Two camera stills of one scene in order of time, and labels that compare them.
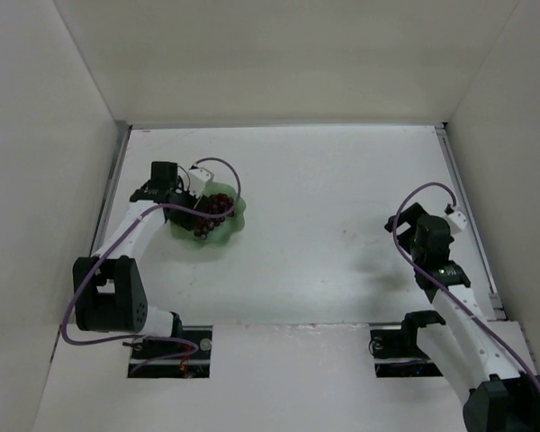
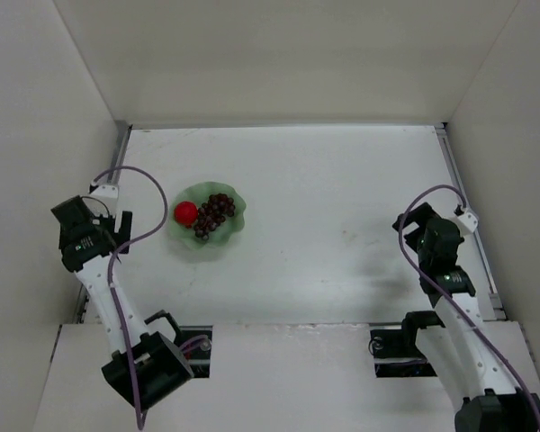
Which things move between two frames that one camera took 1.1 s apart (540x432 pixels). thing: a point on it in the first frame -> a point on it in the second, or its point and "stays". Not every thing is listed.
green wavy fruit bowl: [221, 232] stays
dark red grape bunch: [217, 203] stays
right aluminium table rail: [495, 303] stays
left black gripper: [191, 212] -> [122, 223]
